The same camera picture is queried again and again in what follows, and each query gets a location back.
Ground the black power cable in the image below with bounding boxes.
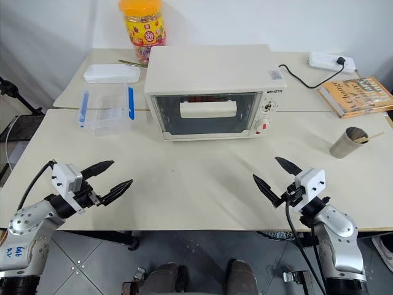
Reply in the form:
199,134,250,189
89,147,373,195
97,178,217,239
278,63,346,90

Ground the clear box with blue clips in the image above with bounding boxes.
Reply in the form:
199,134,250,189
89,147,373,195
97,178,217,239
76,82,137,137

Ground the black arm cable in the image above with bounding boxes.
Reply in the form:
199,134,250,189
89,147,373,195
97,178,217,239
17,159,58,211
284,196,328,295

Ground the white toaster oven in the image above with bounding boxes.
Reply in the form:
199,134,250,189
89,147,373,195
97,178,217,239
143,45,289,143

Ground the clear candy jar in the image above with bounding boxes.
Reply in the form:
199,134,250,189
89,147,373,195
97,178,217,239
122,10,168,67

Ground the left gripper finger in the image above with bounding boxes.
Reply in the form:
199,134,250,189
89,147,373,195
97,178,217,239
81,160,115,185
98,179,134,207

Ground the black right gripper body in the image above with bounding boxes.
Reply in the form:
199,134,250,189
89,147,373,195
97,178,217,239
278,181,305,208

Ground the metal cup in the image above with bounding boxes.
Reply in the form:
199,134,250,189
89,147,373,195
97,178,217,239
329,126,370,160

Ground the dark rounded shape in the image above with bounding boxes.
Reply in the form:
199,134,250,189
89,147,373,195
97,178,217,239
146,262,182,295
226,259,258,295

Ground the white plastic tray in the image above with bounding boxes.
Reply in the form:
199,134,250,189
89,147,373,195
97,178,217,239
83,63,142,84

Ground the glass oven door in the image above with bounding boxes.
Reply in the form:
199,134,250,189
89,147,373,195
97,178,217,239
150,92,263,136

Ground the white shoe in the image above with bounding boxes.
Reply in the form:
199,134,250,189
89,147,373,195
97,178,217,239
372,234,393,273

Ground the oven knob with red mark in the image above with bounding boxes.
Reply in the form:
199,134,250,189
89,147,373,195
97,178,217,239
254,119,271,133

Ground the white oven door handle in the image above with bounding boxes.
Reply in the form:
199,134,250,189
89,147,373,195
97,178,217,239
179,100,238,119

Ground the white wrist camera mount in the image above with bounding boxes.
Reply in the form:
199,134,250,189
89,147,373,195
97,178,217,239
290,168,327,213
50,163,84,213

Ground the orange paperback book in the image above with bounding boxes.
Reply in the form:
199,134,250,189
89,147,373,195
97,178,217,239
317,76,393,119

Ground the orange jar lid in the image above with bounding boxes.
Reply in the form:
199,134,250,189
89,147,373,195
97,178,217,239
119,0,163,15

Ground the white power strip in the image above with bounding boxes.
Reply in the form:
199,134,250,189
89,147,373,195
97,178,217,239
306,50,357,75

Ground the thin olive stick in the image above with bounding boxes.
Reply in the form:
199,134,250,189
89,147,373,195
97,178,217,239
118,59,149,68

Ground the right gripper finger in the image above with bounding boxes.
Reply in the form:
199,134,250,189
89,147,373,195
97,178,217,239
274,156,303,178
252,173,282,210

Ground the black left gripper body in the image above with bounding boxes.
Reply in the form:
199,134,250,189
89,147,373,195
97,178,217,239
74,181,103,211

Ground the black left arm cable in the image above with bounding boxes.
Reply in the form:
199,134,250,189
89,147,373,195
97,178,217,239
17,159,58,211

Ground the black table leg bar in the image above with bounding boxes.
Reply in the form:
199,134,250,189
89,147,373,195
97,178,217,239
51,230,142,251

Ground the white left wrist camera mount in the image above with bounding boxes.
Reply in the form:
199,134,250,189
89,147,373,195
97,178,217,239
50,163,84,213

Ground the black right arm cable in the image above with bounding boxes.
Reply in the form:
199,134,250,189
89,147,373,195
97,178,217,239
284,196,328,295

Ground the white floor cable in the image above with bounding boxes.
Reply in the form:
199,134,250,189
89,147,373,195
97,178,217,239
4,117,17,171

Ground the black tripod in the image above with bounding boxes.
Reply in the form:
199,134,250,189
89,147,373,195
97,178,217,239
0,76,45,116

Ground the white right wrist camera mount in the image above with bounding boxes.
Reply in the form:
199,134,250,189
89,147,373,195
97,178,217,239
290,168,327,213

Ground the wooden stick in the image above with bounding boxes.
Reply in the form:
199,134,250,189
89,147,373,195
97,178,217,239
352,132,386,144

